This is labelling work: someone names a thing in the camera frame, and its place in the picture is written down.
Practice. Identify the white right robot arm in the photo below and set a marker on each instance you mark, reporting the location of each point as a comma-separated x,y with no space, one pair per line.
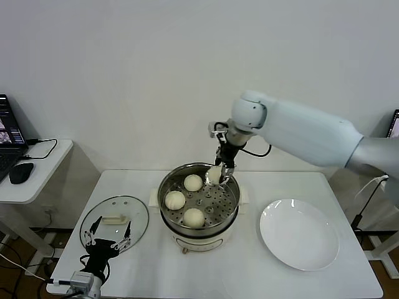
305,130

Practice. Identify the white steamed baozi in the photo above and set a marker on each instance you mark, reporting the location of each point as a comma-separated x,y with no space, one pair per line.
192,183
214,175
193,217
174,200

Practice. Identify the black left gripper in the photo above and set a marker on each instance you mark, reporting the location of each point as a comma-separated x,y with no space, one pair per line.
99,252

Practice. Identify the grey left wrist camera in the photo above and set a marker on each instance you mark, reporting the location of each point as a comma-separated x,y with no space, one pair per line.
81,280

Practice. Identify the black computer mouse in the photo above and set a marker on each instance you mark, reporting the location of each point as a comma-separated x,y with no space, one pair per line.
21,172

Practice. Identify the open black laptop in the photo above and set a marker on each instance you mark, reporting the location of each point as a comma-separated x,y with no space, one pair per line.
394,124
9,130

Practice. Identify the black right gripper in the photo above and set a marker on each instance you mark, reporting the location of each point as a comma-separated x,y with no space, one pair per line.
230,154

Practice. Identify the white round plate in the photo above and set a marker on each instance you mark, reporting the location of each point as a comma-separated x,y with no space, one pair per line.
299,236

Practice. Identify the steel perforated steamer basket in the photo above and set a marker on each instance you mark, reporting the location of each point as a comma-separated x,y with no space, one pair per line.
198,204

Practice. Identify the cream electric cooker base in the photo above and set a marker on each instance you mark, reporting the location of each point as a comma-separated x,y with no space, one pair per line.
202,241

